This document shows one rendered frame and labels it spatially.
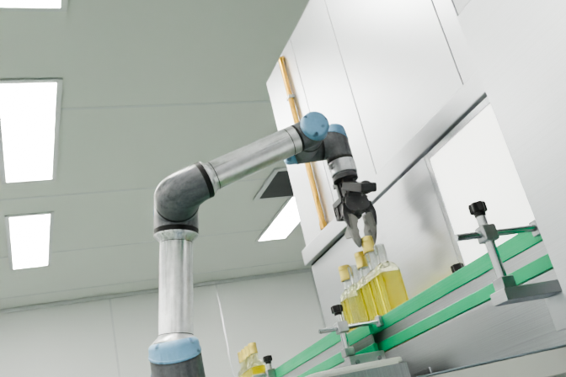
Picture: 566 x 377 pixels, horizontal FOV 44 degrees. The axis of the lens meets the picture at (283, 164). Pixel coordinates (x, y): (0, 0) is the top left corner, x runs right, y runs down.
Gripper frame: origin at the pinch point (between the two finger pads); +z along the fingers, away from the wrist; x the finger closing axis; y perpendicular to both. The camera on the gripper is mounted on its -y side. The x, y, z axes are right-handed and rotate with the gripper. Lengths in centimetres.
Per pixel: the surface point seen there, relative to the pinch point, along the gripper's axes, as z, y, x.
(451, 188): -2.5, -26.5, -11.6
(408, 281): 11.4, 4.7, -11.9
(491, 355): 39, -46, 7
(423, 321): 27.2, -22.9, 4.8
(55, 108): -154, 190, 58
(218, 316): -115, 590, -129
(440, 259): 11.1, -12.8, -11.6
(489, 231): 22, -69, 17
